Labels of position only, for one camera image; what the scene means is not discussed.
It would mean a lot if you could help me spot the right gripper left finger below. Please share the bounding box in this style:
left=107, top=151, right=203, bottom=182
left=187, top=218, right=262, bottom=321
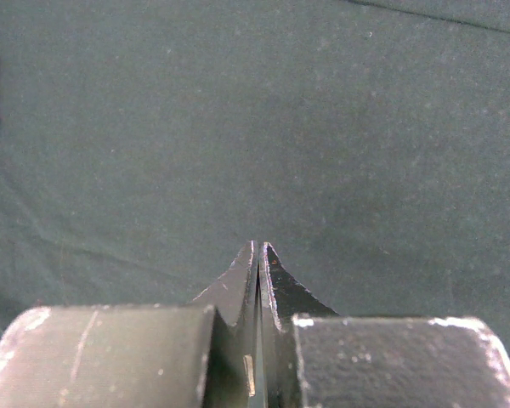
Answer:
left=192, top=241, right=258, bottom=398

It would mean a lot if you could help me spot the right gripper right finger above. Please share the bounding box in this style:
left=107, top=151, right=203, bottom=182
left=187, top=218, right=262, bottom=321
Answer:
left=258, top=242, right=337, bottom=407

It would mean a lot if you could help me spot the black t shirt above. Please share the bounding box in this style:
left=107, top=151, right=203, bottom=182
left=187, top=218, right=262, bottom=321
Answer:
left=0, top=1, right=510, bottom=355

